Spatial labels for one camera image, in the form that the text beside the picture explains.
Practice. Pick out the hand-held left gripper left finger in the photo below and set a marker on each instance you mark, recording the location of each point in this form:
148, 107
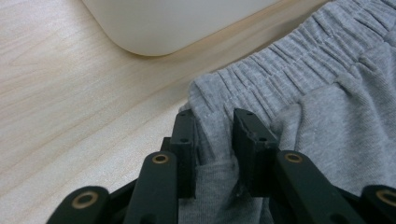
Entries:
186, 161

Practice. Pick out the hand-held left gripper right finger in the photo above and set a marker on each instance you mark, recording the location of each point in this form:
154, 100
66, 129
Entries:
253, 161

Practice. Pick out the white plastic bin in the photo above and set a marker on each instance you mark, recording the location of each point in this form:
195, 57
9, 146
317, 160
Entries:
162, 25

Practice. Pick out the grey pants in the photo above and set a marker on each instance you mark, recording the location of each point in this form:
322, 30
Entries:
327, 118

